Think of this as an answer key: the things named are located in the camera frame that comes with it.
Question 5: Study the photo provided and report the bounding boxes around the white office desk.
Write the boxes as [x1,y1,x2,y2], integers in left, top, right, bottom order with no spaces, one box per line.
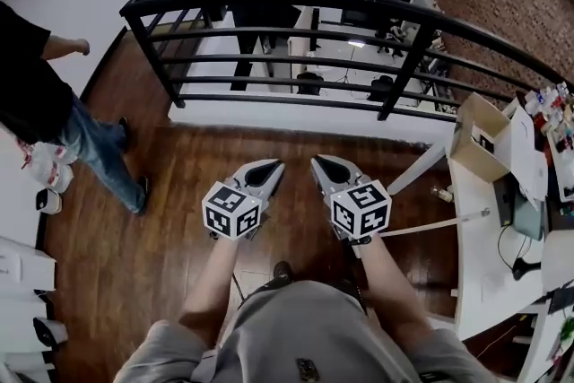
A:
[286,6,320,59]

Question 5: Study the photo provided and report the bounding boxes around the person's right forearm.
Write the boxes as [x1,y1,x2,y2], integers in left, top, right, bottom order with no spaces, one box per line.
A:
[358,235,436,346]

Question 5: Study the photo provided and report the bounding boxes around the clear water jug red label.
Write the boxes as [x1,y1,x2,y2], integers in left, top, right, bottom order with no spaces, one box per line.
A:
[42,163,75,195]
[20,138,68,170]

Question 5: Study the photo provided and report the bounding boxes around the black scanner cable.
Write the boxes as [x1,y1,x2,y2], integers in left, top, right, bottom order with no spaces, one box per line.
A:
[497,223,530,270]

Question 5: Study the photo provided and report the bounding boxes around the open cardboard box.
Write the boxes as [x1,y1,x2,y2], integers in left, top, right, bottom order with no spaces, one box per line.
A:
[448,91,549,212]

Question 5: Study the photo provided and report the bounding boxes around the thin yellow cable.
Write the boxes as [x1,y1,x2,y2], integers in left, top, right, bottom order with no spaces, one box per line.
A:
[474,313,529,360]

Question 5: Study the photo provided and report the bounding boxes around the black barcode scanner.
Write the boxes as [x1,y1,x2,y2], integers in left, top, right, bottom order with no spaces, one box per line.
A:
[512,257,543,283]

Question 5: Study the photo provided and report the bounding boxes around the dark clip-on device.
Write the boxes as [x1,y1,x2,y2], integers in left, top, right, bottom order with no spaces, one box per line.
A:
[295,357,319,382]

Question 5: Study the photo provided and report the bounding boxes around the white narrow side table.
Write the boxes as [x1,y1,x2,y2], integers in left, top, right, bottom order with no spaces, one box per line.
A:
[544,120,574,203]

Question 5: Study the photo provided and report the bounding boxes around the black office chair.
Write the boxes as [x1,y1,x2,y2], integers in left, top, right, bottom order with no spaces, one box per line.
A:
[370,74,396,103]
[295,72,325,96]

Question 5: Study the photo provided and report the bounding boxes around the person's left forearm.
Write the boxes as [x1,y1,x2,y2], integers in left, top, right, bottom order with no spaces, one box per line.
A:
[178,237,239,349]

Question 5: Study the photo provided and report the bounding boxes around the grey waste bin black liner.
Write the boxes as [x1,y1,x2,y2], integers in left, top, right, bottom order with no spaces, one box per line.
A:
[33,317,69,350]

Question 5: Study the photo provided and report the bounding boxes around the grey-green flat pouch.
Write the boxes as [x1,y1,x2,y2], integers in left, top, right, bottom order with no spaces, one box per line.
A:
[510,187,546,242]

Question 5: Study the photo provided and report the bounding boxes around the white shelf unit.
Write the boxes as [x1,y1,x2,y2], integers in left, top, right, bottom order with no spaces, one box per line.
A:
[522,295,574,383]

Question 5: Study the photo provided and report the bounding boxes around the black metal railing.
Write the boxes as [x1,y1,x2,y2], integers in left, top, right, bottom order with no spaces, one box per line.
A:
[119,0,574,122]

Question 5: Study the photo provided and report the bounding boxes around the person's left shoe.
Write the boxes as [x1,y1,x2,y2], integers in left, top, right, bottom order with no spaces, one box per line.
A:
[272,260,293,283]

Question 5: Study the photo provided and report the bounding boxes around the small white bin black liner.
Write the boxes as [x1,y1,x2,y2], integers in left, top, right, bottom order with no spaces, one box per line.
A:
[35,187,63,215]

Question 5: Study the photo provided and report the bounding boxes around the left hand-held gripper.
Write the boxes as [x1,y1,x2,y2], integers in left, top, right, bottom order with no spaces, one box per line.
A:
[201,159,287,244]

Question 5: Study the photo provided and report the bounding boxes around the person's grey shirt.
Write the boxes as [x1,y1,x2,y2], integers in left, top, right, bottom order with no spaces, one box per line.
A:
[114,280,499,383]

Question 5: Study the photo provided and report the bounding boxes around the right hand-held gripper black cable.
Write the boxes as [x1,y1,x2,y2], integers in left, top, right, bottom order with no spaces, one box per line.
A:
[344,239,371,315]

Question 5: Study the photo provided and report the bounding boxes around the group of small bottles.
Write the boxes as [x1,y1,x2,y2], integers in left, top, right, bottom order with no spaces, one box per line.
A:
[524,83,574,126]

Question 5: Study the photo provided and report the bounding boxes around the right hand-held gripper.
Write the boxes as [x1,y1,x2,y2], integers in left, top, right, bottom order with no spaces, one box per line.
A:
[309,154,393,241]

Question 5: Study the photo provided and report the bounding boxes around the white water dispenser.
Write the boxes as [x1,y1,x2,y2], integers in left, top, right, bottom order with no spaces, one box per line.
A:
[0,235,57,293]

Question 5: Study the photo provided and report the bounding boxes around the dark grey device box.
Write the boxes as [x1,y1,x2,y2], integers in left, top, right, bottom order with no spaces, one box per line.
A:
[492,177,517,228]

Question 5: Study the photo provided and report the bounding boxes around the light wooden desk white legs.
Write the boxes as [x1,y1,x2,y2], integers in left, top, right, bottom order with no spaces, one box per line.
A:
[0,349,57,383]

